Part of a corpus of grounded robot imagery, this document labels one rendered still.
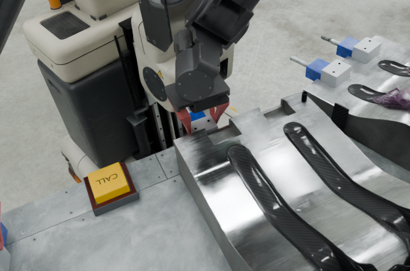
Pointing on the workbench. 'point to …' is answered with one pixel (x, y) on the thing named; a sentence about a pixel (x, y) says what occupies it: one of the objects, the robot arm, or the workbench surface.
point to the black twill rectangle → (340, 116)
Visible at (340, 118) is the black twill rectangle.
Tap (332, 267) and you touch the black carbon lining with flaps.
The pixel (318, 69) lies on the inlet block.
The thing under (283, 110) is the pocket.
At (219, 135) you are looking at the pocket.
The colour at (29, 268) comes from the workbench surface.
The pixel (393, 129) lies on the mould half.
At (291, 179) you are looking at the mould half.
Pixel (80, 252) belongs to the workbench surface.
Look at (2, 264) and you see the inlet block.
